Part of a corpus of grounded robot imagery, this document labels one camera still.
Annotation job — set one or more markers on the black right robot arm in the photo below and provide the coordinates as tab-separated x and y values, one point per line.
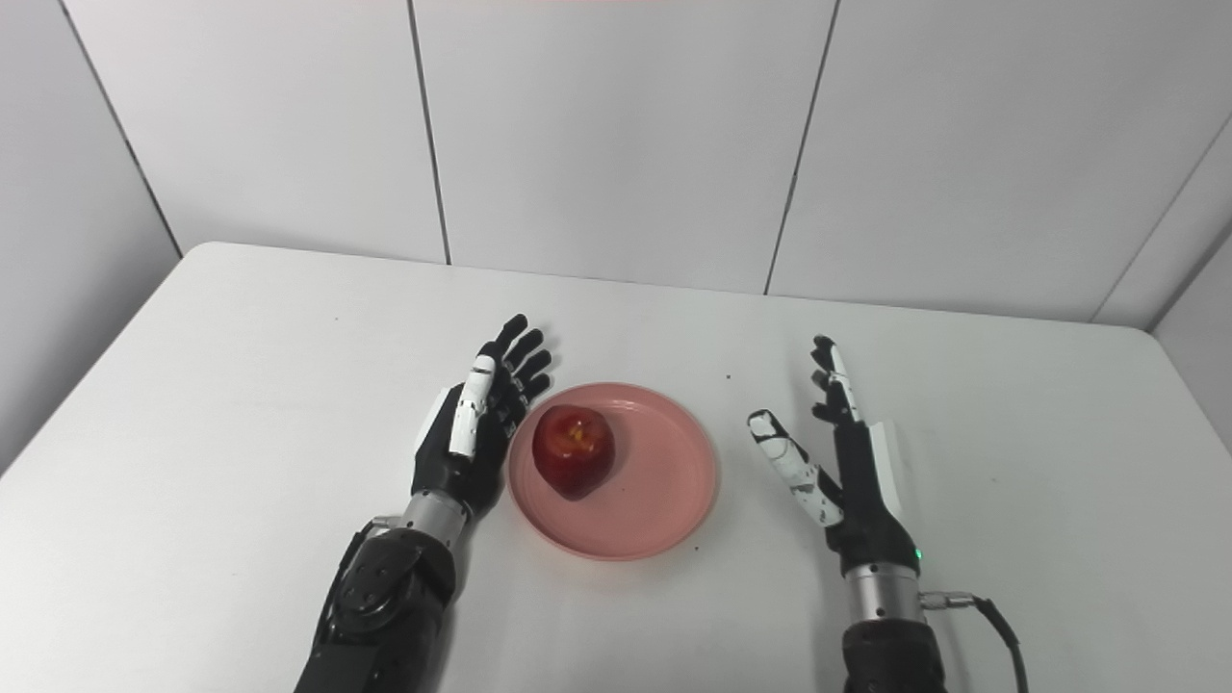
890	654

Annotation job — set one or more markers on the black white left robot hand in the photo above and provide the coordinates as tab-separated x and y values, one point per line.
457	476

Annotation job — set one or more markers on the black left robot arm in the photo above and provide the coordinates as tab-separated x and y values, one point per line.
385	606

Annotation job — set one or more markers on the pink round plate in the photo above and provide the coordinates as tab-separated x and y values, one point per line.
659	481

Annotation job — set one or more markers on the red apple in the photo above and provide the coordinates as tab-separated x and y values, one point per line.
575	452

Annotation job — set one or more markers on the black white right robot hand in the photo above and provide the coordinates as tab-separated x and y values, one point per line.
866	520

